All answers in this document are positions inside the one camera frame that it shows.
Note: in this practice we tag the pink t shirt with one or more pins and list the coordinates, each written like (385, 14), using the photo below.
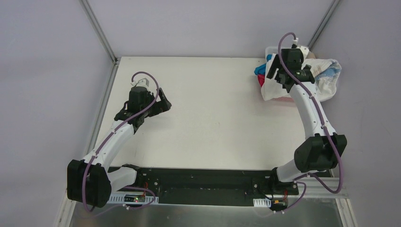
(261, 79)

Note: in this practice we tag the left white cable duct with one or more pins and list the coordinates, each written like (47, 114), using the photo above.
(134, 198)

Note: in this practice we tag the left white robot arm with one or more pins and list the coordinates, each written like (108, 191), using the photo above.
(109, 150)

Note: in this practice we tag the beige t shirt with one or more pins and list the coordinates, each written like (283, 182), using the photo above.
(311, 55)

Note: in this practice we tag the blue t shirt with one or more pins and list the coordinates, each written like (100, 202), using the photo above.
(260, 70)

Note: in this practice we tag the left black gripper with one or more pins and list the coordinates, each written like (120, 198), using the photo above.
(155, 105)

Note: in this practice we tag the white t shirt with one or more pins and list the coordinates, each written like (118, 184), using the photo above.
(325, 72)

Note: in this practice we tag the white cable duct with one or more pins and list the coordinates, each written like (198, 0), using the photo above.
(134, 198)
(264, 203)

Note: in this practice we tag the white plastic laundry basket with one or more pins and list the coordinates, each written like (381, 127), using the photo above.
(275, 51)

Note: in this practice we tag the aluminium frame rail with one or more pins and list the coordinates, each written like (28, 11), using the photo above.
(332, 188)

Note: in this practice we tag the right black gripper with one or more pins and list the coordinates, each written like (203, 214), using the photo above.
(280, 71)

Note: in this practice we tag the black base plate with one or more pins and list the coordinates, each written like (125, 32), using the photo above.
(95, 185)

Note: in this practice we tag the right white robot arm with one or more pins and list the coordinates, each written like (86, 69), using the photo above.
(323, 146)

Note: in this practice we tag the right white cable duct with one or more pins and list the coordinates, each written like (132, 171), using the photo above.
(264, 203)

